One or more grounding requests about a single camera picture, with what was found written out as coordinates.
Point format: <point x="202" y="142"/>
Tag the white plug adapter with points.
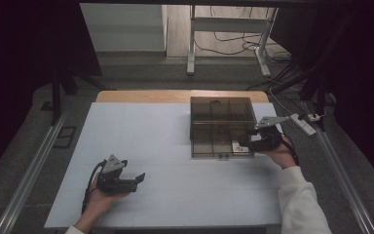
<point x="315" y="117"/>

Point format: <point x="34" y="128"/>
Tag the aluminium floor rail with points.
<point x="29" y="175"/>
<point x="344" y="175"/>

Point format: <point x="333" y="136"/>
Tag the person's right hand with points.
<point x="285" y="156"/>

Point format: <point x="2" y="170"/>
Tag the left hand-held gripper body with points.
<point x="115" y="185"/>

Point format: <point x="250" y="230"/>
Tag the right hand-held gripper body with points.
<point x="268" y="143"/>

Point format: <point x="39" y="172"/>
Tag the brown transparent drawer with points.
<point x="207" y="143"/>

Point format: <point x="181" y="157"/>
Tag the black curtain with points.
<point x="19" y="65"/>
<point x="360" y="65"/>

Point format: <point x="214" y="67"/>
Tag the black floor frame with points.
<point x="65" y="137"/>

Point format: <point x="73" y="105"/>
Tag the person's left hand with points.
<point x="97" y="203"/>

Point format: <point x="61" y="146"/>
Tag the white power strip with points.
<point x="303" y="125"/>

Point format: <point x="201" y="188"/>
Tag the white desk frame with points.
<point x="227" y="24"/>

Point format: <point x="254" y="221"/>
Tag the white cabinet panel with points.
<point x="123" y="27"/>

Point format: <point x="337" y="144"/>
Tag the white printed card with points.
<point x="237" y="149"/>

